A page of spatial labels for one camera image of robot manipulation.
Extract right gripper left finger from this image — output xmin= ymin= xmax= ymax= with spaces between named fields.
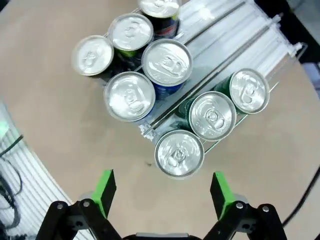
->
xmin=36 ymin=169 xmax=123 ymax=240

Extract green beverage can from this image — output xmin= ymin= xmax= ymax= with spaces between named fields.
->
xmin=153 ymin=129 xmax=206 ymax=180
xmin=174 ymin=90 xmax=238 ymax=143
xmin=213 ymin=68 xmax=271 ymax=115

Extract white clear can dispenser rack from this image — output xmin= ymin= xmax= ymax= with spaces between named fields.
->
xmin=101 ymin=0 xmax=308 ymax=151

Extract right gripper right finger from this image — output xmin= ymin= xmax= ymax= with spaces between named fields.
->
xmin=201 ymin=171 xmax=288 ymax=240

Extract black Pepsi can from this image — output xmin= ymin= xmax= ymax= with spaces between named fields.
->
xmin=138 ymin=0 xmax=181 ymax=41
xmin=70 ymin=35 xmax=115 ymax=83

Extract thick black cable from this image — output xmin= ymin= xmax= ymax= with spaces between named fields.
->
xmin=281 ymin=166 xmax=320 ymax=226

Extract thin black cable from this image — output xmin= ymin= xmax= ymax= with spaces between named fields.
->
xmin=0 ymin=134 xmax=24 ymax=230

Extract white ribbed panel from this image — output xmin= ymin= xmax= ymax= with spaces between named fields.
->
xmin=0 ymin=99 xmax=76 ymax=240

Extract blue beverage can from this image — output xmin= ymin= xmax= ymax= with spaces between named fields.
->
xmin=140 ymin=39 xmax=194 ymax=101
xmin=103 ymin=71 xmax=157 ymax=123

